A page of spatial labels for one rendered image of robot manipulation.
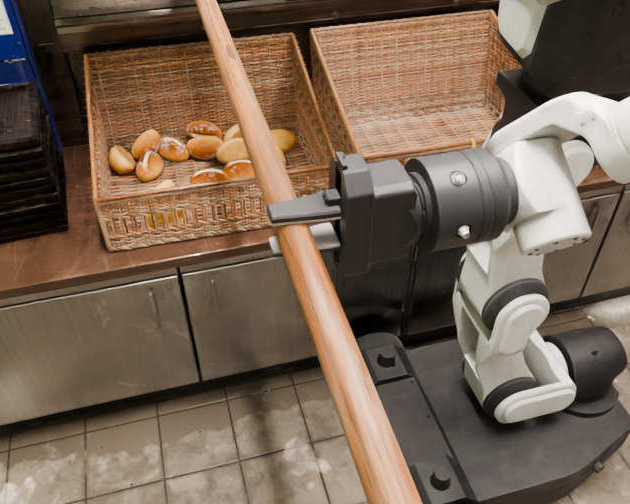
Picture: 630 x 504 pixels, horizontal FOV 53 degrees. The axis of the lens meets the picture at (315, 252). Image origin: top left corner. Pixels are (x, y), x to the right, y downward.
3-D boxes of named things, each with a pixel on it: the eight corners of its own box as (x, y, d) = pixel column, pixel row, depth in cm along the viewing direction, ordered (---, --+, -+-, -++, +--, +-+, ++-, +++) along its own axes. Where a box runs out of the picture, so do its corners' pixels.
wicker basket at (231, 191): (104, 144, 178) (79, 51, 159) (297, 119, 188) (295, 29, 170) (105, 256, 143) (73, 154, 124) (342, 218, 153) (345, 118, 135)
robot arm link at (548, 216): (497, 249, 53) (614, 226, 55) (462, 134, 55) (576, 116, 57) (450, 278, 64) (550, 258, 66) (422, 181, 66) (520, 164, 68)
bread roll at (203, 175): (229, 178, 163) (227, 161, 160) (230, 193, 159) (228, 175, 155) (190, 181, 163) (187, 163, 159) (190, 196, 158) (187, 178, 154)
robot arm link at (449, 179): (357, 197, 48) (498, 173, 51) (323, 133, 55) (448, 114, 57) (351, 308, 57) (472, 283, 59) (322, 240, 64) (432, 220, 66)
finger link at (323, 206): (265, 208, 55) (332, 196, 56) (273, 230, 53) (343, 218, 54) (264, 193, 54) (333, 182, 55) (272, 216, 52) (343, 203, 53)
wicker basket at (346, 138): (306, 116, 190) (305, 26, 171) (477, 93, 200) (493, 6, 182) (354, 213, 155) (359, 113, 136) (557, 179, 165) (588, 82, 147)
